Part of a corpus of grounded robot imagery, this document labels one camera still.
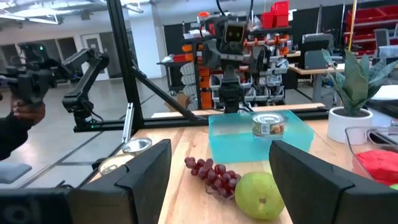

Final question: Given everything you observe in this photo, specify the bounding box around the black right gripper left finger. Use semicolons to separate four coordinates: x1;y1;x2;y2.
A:
67;139;172;224

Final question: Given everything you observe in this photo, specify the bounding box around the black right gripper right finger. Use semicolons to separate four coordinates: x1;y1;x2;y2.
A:
269;139;398;224

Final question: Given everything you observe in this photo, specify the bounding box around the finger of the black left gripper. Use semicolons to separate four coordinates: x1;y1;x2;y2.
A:
250;45;271;75
204;40;224;68

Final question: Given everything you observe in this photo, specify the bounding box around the blue Wild Planet can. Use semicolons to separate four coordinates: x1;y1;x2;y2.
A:
98;153;136;175

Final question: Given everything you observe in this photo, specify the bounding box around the green label tin can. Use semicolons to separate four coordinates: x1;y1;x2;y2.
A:
251;111;286;139

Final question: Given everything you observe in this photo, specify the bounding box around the person's forearm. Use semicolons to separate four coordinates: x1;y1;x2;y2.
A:
0;111;35;161

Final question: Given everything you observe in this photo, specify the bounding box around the silver lid tin can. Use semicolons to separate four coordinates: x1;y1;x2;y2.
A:
121;138;153;156

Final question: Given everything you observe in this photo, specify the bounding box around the red storage bin stack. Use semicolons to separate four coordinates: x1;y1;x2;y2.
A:
260;1;290;29

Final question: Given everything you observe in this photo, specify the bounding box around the wooden top desk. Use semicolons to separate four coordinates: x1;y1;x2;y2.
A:
288;63;346;106

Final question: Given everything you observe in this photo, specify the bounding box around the clear plastic container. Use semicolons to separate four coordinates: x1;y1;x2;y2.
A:
344;126;398;189

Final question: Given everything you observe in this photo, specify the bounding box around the cardboard box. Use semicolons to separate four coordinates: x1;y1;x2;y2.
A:
164;93;191;113

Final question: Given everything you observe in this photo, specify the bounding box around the white plant pot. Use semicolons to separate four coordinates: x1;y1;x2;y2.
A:
327;106;374;144

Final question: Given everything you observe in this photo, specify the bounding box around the red toy grape bunch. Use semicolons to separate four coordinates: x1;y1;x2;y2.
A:
184;156;242;200

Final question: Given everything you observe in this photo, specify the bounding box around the teal plastic bin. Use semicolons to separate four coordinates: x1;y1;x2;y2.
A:
208;110;315;165

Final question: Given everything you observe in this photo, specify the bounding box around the green leafy plant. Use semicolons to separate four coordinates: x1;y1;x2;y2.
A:
322;48;398;118

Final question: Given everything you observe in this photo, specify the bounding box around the red shelving rack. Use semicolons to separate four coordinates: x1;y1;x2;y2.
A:
344;4;398;57

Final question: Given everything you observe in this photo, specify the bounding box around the white door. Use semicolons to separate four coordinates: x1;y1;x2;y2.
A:
80;33;110;82

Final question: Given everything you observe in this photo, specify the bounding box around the grey seat cushion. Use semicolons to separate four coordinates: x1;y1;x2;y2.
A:
0;162;32;185

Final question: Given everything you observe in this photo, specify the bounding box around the person's hand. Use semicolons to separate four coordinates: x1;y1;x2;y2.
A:
11;98;47;126

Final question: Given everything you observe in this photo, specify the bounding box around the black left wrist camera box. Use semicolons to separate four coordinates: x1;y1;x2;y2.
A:
223;21;247;44

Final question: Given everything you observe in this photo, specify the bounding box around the black left wrist camera cable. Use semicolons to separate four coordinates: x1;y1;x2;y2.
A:
216;0;228;17

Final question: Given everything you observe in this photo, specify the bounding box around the black diagonal frame brace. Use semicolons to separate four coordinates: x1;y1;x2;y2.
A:
132;67;201;122

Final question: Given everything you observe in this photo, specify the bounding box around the silver metal bracket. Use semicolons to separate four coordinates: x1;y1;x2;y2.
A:
121;102;135;144

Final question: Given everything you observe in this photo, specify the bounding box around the black frame rail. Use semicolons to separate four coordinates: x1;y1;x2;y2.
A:
73;106;330;133

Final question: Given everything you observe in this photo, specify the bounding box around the black frame post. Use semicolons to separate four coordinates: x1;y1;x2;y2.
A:
105;0;146;131

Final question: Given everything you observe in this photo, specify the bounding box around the yellow hanging cord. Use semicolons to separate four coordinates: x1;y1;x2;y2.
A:
348;0;358;52

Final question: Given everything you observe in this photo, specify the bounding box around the black leader arm handle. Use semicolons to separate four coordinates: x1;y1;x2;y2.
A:
0;42;72;106

